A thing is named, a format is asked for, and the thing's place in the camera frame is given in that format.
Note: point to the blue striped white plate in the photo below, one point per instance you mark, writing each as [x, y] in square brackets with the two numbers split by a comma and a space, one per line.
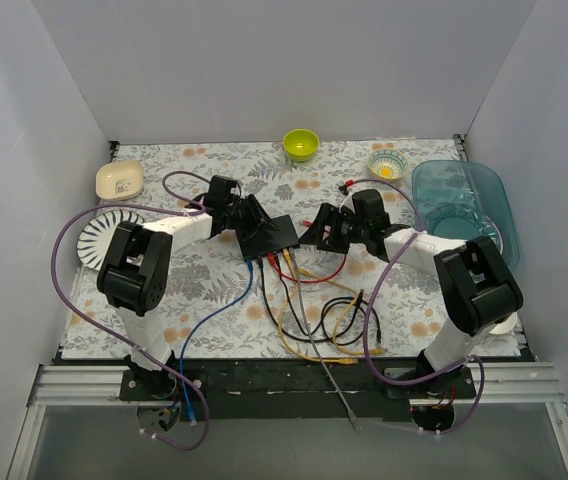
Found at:
[95, 237]

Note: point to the teal plastic tray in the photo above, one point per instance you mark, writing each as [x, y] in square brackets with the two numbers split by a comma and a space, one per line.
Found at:
[438, 182]

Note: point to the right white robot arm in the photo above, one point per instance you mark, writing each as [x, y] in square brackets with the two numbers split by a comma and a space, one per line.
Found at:
[478, 288]

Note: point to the dark grey network switch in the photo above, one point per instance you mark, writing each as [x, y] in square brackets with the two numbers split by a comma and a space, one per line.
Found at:
[285, 237]

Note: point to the aluminium frame rail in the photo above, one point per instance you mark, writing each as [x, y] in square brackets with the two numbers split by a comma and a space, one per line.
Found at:
[512, 382]

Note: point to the teal glass plate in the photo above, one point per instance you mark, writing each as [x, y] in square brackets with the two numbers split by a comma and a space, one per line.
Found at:
[455, 221]

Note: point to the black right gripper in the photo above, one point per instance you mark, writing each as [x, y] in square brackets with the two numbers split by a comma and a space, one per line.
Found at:
[333, 227]

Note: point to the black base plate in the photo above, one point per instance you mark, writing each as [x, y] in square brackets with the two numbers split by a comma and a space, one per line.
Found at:
[291, 389]

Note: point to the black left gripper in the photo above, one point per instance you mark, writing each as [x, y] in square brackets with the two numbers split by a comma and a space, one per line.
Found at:
[249, 216]

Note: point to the lime green bowl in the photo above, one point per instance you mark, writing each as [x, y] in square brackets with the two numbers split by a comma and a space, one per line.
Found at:
[300, 145]

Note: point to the patterned yellow centre bowl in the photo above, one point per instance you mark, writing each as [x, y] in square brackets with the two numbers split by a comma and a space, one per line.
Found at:
[388, 164]

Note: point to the cream square dish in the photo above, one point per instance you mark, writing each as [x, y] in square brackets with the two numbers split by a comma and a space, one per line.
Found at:
[121, 180]

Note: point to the white bowl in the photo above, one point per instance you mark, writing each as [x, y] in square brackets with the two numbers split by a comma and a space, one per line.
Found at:
[505, 326]

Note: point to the floral patterned table mat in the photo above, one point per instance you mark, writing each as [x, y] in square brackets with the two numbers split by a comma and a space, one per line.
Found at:
[217, 306]

